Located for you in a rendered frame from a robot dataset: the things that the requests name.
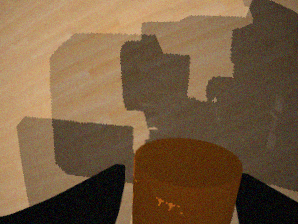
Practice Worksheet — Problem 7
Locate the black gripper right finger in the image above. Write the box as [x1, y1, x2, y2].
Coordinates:
[235, 173, 298, 224]

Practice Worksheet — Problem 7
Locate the brown cylinder with hole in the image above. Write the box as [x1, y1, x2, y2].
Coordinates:
[132, 137, 243, 224]

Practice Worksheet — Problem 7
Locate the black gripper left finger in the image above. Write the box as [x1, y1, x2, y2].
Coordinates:
[0, 164, 125, 224]

